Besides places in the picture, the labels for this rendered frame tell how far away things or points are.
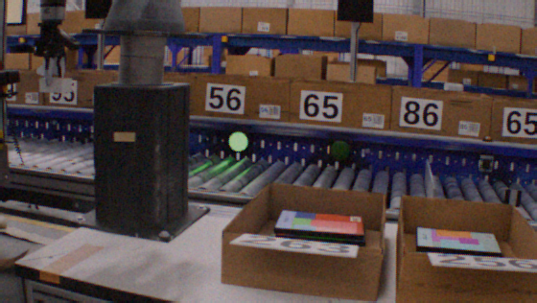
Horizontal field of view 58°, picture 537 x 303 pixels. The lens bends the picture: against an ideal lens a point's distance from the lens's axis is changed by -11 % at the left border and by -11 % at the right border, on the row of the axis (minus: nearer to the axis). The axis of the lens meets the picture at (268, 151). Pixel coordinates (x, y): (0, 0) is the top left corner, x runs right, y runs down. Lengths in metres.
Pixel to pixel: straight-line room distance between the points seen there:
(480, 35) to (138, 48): 5.72
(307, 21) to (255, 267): 5.85
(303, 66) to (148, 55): 5.26
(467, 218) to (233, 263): 0.59
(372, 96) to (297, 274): 1.21
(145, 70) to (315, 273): 0.59
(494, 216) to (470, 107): 0.83
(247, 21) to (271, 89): 4.78
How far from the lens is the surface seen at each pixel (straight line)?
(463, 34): 6.61
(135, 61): 1.21
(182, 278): 0.99
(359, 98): 2.04
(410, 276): 0.92
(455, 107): 2.05
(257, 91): 2.11
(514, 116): 2.09
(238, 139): 2.07
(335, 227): 1.16
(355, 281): 0.93
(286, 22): 6.74
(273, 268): 0.94
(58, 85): 1.76
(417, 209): 1.27
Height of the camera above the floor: 1.16
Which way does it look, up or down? 11 degrees down
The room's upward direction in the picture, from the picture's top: 3 degrees clockwise
